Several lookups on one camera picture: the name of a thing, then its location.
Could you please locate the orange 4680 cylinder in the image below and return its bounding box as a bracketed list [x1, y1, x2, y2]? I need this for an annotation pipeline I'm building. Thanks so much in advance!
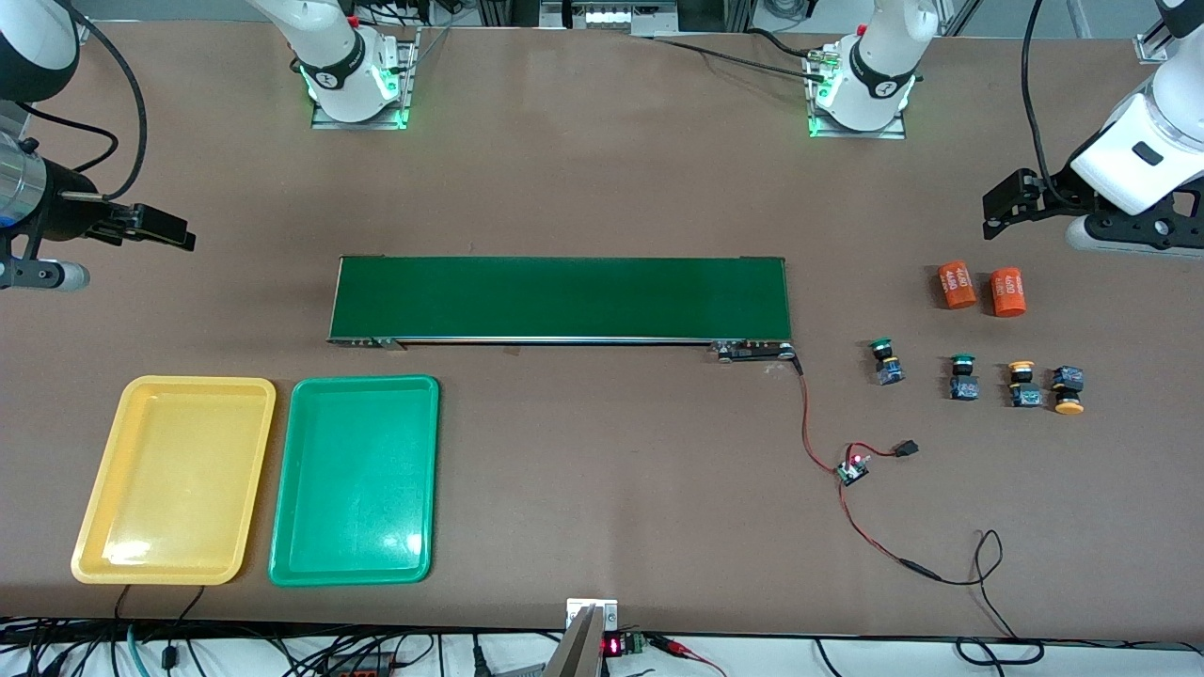
[938, 260, 979, 310]
[988, 267, 1028, 318]

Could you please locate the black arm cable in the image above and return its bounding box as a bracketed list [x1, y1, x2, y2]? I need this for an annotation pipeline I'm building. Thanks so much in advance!
[1021, 0, 1073, 203]
[19, 0, 149, 203]

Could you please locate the black base power cable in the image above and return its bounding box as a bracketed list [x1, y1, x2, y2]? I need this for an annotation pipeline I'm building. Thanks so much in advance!
[649, 26, 833, 84]

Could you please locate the red black motor wire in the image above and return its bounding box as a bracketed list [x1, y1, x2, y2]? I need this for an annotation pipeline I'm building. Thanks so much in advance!
[793, 355, 848, 473]

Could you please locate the grey metal camera arm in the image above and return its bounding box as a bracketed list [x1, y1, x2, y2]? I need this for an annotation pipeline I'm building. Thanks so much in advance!
[541, 605, 605, 677]

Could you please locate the red lead with black connector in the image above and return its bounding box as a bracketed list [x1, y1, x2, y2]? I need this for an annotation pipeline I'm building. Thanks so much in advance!
[847, 438, 920, 464]

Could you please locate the green plastic tray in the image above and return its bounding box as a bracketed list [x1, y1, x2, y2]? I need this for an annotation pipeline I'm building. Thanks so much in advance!
[268, 374, 441, 588]

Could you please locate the aluminium frame profile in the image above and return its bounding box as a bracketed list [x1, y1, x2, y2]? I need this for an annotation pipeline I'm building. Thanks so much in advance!
[1133, 0, 1204, 65]

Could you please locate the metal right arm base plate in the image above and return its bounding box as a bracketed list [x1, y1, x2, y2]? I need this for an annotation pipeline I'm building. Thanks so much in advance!
[310, 26, 421, 131]

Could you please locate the green conveyor belt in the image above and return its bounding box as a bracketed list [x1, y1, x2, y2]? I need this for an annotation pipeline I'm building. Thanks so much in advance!
[326, 254, 801, 364]

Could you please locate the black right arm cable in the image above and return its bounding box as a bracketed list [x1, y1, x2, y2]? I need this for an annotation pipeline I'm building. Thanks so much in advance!
[19, 0, 149, 203]

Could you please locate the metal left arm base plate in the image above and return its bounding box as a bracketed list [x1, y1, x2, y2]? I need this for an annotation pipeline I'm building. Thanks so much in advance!
[807, 47, 909, 140]

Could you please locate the yellow push button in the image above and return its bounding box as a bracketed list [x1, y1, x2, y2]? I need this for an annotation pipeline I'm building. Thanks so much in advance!
[1051, 366, 1087, 416]
[1007, 361, 1043, 409]

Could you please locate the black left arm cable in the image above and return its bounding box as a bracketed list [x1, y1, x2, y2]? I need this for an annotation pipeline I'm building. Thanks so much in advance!
[1021, 0, 1073, 203]

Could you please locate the silver mounting bracket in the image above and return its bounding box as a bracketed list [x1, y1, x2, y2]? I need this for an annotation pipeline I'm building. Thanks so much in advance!
[565, 598, 619, 633]

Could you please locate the red clip lead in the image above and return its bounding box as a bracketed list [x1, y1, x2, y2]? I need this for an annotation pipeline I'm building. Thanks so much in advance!
[649, 635, 727, 677]

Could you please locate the white lit equipment box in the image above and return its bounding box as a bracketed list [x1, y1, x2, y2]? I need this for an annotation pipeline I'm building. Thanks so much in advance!
[539, 0, 680, 39]

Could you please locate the yellow plastic tray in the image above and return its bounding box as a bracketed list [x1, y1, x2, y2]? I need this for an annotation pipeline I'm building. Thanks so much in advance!
[71, 375, 277, 586]

